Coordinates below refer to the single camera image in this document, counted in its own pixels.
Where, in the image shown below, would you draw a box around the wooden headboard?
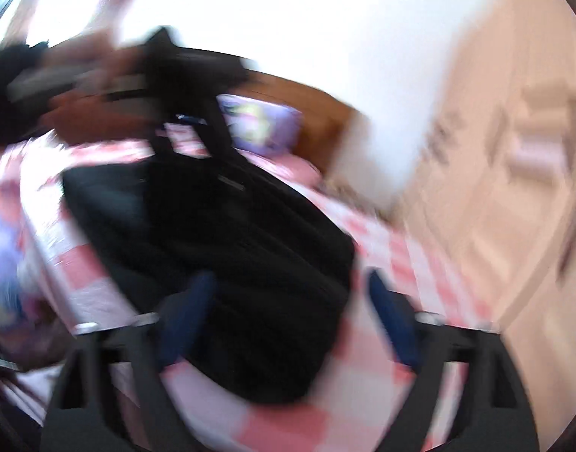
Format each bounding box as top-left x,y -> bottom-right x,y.
47,70 -> 365,180

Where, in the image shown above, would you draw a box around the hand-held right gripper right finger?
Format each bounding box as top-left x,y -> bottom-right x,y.
366,267 -> 539,452

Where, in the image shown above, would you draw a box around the pink bed sheet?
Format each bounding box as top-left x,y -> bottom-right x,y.
241,148 -> 325,190

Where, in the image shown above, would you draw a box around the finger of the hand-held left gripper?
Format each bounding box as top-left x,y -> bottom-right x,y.
144,26 -> 252,107

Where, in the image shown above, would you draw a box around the purple cartoon pillow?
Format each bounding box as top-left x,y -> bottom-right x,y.
216,93 -> 304,159

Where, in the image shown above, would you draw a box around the light wooden wardrobe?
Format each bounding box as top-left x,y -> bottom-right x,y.
398,0 -> 576,452

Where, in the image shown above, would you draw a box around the purple cloth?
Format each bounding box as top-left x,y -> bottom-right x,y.
0,205 -> 29,307

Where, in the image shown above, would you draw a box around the black pants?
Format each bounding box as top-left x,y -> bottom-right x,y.
62,99 -> 357,406

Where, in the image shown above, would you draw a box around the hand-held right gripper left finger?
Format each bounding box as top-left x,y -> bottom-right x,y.
40,270 -> 219,452

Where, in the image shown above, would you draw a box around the red checkered blanket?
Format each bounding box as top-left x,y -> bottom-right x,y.
0,122 -> 508,452

